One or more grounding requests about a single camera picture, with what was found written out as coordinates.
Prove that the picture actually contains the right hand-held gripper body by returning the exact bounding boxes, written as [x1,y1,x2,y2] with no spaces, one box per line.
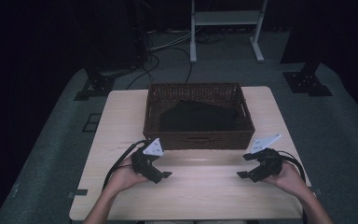
[247,133,284,184]

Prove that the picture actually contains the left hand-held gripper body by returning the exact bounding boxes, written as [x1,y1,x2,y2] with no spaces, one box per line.
[131,137,165,185]

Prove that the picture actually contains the brown wicker basket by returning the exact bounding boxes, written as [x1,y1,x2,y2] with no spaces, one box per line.
[142,82,256,151]

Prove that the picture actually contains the black cloth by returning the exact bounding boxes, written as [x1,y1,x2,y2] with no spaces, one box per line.
[158,99,241,133]

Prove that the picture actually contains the person's left hand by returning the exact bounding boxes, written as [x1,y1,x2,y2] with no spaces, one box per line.
[104,154,151,196]

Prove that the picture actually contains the person's right hand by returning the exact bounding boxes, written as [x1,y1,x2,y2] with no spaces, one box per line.
[264,161,310,198]

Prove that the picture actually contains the black stand base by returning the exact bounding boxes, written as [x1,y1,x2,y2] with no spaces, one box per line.
[282,61,334,98]
[73,65,118,102]

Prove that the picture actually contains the white metal stand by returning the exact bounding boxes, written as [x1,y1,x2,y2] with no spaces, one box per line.
[189,0,269,64]

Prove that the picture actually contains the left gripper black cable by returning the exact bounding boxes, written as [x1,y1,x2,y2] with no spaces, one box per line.
[101,139,149,191]

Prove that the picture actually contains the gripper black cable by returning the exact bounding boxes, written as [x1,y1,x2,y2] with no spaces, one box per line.
[276,150,308,185]
[101,139,149,191]

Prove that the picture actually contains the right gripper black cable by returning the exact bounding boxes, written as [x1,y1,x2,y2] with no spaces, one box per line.
[276,150,308,185]

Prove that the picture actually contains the black floor cable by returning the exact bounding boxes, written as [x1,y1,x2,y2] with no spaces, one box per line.
[125,46,194,91]

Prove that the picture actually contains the white floor cables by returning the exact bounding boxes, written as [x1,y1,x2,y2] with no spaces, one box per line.
[146,29,194,53]

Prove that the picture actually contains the tangled black cable bundle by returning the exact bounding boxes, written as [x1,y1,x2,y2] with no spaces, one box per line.
[195,31,227,45]

